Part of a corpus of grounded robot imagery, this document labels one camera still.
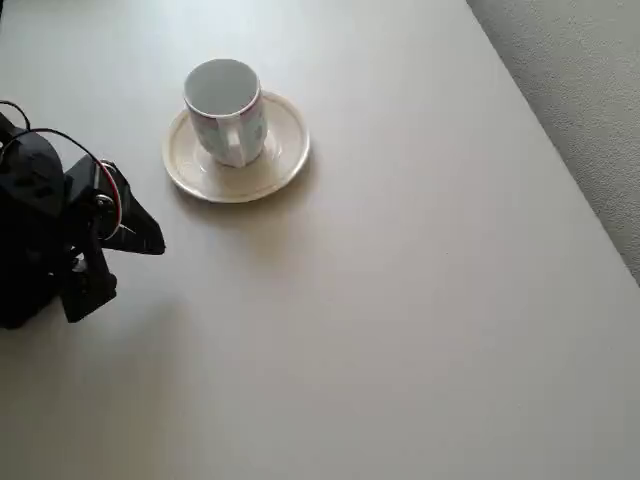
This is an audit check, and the cream ceramic saucer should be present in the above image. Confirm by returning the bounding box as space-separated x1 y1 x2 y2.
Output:
161 90 311 205

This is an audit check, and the red black arm cable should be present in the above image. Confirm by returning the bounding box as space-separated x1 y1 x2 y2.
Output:
0 99 32 132

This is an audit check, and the red black gripper cable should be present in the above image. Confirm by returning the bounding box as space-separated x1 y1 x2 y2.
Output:
29 128 125 239

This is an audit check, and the white ceramic mug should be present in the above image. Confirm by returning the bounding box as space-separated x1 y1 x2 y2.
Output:
182 58 265 169

